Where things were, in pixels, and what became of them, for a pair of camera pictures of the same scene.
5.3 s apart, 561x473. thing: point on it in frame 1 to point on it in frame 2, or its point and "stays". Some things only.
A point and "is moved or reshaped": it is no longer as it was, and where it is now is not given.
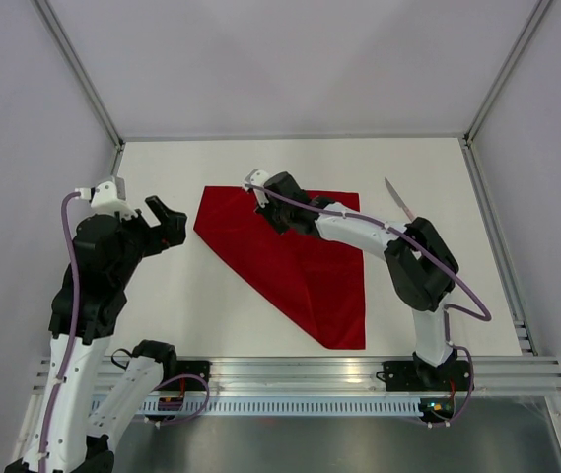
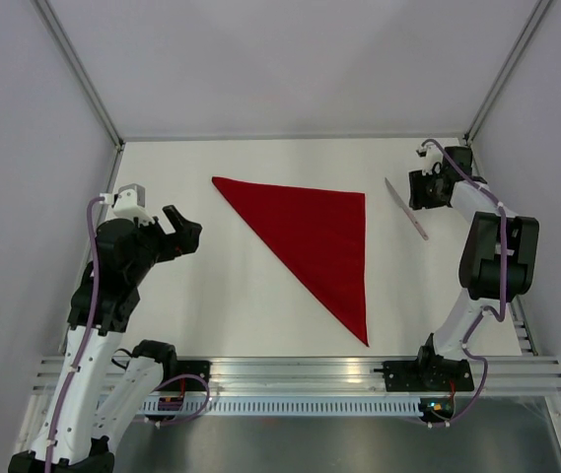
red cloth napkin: [316, 283] is moved or reshaped
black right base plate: [401, 375] stays
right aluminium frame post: [492, 94] stays
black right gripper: [265, 212] to [417, 198]
